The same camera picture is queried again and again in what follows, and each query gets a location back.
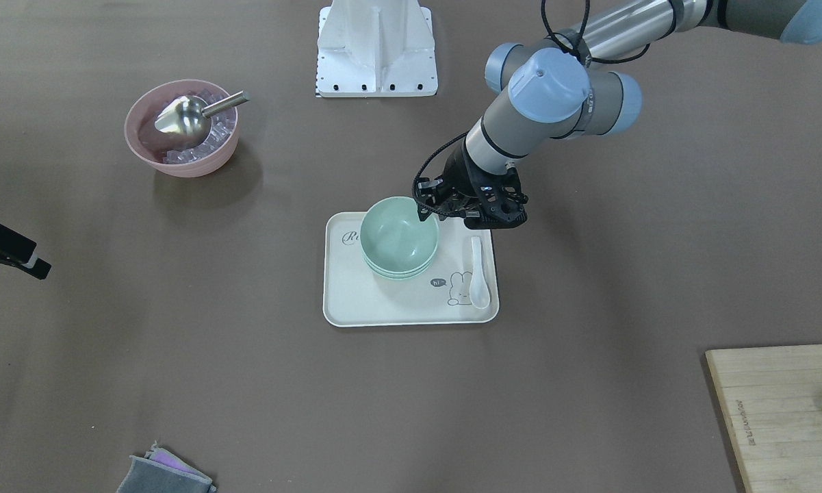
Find pink bowl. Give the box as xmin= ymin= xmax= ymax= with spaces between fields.
xmin=123 ymin=79 xmax=240 ymax=178

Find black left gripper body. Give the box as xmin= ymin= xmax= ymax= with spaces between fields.
xmin=413 ymin=140 xmax=528 ymax=230

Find green bowl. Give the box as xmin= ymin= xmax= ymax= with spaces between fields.
xmin=367 ymin=264 xmax=428 ymax=280
xmin=363 ymin=257 xmax=437 ymax=275
xmin=359 ymin=197 xmax=441 ymax=272

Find clear ice cubes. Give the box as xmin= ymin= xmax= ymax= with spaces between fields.
xmin=164 ymin=90 xmax=232 ymax=165

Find metal ice scoop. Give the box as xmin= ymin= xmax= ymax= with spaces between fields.
xmin=152 ymin=91 xmax=251 ymax=151

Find wooden cutting board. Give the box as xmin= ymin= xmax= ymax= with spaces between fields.
xmin=705 ymin=344 xmax=822 ymax=492

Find cream rabbit serving tray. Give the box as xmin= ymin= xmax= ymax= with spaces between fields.
xmin=322 ymin=212 xmax=500 ymax=327

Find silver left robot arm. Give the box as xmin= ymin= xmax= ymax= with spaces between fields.
xmin=413 ymin=1 xmax=822 ymax=229

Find white ceramic spoon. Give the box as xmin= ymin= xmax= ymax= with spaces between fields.
xmin=470 ymin=236 xmax=490 ymax=309

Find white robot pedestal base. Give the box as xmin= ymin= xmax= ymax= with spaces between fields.
xmin=315 ymin=1 xmax=439 ymax=98

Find grey and purple cloths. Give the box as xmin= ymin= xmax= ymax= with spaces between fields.
xmin=116 ymin=443 xmax=218 ymax=492

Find green bowl on tray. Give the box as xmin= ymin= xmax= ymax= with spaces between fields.
xmin=367 ymin=264 xmax=428 ymax=280

